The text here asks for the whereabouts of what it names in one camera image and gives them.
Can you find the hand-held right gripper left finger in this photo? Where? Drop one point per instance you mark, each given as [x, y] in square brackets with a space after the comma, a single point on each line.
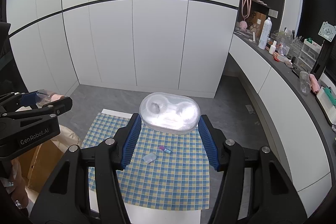
[130, 146]

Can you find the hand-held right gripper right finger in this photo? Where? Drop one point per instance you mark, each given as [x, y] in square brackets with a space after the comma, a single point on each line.
[207, 146]

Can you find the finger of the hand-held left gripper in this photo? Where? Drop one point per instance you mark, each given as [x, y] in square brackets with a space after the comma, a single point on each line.
[27, 99]
[60, 106]

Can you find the clear bottle with pink cap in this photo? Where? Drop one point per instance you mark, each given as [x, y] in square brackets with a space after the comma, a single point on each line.
[47, 96]

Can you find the frosted plastic lid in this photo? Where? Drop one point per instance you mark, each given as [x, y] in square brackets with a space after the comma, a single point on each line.
[149, 157]

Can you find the brown cardboard box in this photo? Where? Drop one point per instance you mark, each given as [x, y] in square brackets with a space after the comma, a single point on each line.
[39, 161]

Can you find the small purple-capped bottle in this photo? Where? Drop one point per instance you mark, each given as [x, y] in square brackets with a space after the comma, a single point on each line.
[165, 149]

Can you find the clear oval plastic case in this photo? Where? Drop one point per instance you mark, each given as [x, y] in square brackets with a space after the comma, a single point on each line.
[168, 113]

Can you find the person's left hand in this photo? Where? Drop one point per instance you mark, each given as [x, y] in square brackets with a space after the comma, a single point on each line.
[18, 182]

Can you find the cream padded chair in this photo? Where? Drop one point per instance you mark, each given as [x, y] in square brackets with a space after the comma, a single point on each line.
[71, 137]

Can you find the blue yellow checkered tablecloth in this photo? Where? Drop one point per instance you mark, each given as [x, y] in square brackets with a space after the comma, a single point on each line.
[170, 182]

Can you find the clear plastic bottle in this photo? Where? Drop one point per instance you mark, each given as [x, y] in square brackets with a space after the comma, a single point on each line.
[304, 82]

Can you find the small white bottle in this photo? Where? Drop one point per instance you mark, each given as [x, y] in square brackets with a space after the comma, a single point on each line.
[272, 48]

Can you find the pink cloth roll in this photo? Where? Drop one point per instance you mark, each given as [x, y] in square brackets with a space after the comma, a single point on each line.
[314, 83]

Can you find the small pink plush toy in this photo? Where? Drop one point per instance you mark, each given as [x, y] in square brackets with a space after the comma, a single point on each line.
[242, 25]

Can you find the tall white spray bottle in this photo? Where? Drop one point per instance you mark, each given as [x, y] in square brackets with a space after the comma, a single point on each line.
[265, 33]

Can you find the white and green tray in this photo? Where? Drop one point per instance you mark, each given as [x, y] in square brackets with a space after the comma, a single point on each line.
[326, 103]

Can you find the brown shelf carton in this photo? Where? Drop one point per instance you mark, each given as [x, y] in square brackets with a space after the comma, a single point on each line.
[256, 23]

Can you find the clear drawer organizer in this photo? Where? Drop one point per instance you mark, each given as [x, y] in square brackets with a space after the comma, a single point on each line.
[309, 53]

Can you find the metal plate on black stand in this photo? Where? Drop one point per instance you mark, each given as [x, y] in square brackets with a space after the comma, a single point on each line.
[326, 32]

